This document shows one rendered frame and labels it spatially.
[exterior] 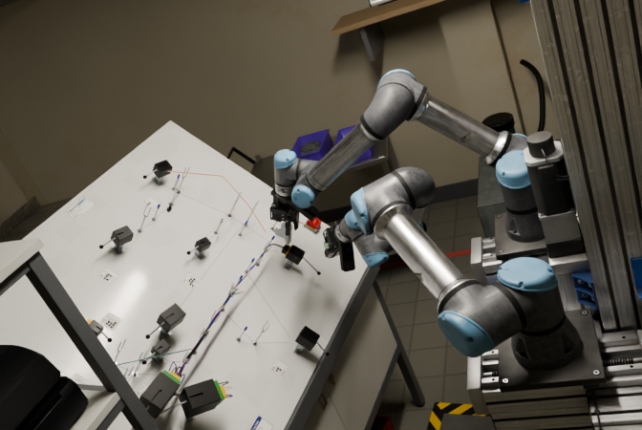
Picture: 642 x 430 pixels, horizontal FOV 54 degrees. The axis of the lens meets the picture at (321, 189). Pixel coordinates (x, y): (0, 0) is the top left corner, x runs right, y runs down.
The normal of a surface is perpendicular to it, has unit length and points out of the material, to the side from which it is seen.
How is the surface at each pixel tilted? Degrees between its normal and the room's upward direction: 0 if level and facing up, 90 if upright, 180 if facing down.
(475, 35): 90
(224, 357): 48
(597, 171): 90
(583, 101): 90
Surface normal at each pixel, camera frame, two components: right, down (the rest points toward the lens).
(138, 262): 0.40, -0.64
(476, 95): -0.22, 0.51
